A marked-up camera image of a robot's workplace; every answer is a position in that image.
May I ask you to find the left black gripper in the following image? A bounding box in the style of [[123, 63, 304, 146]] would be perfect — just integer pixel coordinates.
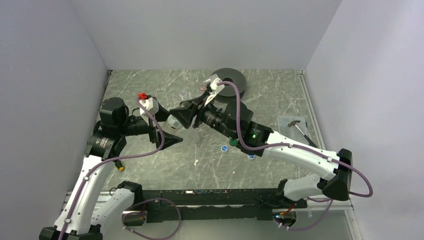
[[118, 102, 183, 150]]

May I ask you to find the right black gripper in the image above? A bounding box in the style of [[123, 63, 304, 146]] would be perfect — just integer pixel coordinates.
[[170, 90, 237, 140]]

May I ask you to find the brown bottle green cap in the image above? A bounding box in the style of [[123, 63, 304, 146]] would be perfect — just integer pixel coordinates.
[[166, 114, 183, 130]]

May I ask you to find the clear bottle red label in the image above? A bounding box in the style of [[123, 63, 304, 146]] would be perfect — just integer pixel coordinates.
[[199, 84, 207, 92]]

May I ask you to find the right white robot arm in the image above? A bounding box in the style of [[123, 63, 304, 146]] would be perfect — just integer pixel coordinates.
[[169, 94, 352, 208]]

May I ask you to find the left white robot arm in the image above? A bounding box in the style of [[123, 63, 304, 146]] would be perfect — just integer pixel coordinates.
[[39, 94, 182, 240]]

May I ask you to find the black round disc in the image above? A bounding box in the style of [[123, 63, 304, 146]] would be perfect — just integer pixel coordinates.
[[210, 67, 247, 100]]

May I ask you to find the black yellow screwdriver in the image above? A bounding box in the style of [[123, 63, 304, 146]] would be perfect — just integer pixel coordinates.
[[114, 160, 125, 171]]

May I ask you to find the hammer in tray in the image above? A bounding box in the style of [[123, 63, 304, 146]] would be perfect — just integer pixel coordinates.
[[287, 120, 318, 148]]

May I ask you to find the clear plastic tray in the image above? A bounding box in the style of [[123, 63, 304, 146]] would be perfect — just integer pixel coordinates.
[[277, 115, 310, 146]]

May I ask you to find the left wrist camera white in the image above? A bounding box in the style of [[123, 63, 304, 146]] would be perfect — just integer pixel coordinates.
[[137, 93, 160, 118]]

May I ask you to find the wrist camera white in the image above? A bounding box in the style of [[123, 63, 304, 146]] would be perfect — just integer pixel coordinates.
[[137, 93, 160, 118], [204, 74, 225, 106]]

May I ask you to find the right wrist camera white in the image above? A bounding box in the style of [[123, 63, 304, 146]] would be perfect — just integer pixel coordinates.
[[204, 74, 225, 106]]

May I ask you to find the black base frame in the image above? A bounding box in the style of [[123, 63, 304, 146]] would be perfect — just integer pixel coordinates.
[[114, 181, 308, 226]]

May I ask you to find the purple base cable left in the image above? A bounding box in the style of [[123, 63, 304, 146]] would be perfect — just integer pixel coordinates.
[[121, 197, 182, 240]]

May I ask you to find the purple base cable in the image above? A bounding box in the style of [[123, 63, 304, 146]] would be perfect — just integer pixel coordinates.
[[121, 197, 182, 240], [273, 197, 335, 232]]

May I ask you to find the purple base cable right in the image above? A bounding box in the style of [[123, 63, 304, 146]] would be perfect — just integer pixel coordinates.
[[273, 197, 335, 232]]

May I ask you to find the aluminium rail right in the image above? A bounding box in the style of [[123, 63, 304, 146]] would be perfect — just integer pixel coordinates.
[[296, 70, 354, 212]]

